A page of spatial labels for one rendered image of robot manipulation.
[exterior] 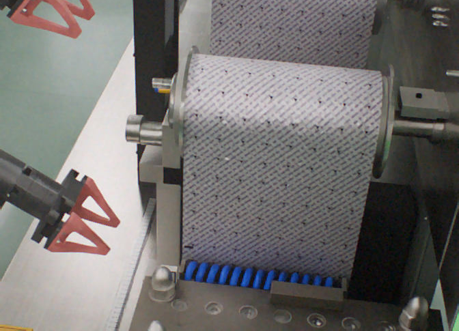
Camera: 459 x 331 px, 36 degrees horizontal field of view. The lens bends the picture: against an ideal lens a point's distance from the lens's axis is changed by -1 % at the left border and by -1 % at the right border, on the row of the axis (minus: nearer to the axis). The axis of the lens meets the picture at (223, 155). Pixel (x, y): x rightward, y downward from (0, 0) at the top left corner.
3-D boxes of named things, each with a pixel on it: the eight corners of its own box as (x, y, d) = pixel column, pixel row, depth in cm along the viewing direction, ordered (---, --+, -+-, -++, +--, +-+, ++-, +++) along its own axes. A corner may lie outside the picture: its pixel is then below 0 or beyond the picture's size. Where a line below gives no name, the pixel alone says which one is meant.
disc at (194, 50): (195, 124, 103) (198, 28, 95) (198, 125, 103) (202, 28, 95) (177, 180, 91) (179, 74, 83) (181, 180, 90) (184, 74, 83)
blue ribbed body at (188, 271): (186, 273, 101) (186, 254, 99) (338, 291, 99) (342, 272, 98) (182, 291, 98) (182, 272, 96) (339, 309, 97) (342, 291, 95)
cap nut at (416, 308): (397, 310, 94) (404, 286, 91) (425, 313, 94) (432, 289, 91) (399, 331, 91) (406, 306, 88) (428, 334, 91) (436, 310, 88)
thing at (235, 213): (182, 262, 101) (184, 153, 91) (349, 281, 99) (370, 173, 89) (182, 264, 100) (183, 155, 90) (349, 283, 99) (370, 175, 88)
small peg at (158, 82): (154, 79, 94) (153, 76, 92) (175, 81, 93) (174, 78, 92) (153, 89, 93) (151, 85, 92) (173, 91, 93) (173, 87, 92)
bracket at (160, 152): (145, 263, 118) (142, 104, 101) (184, 268, 118) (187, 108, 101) (139, 284, 114) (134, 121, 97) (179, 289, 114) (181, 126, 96)
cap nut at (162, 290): (151, 282, 96) (151, 256, 94) (178, 284, 96) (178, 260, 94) (145, 301, 93) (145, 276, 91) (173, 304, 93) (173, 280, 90)
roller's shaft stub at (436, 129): (380, 127, 94) (386, 97, 92) (434, 132, 94) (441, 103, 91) (383, 145, 91) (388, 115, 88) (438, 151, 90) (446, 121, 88)
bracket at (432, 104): (396, 96, 92) (399, 82, 91) (441, 101, 91) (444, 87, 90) (399, 116, 88) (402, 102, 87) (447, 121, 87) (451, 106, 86)
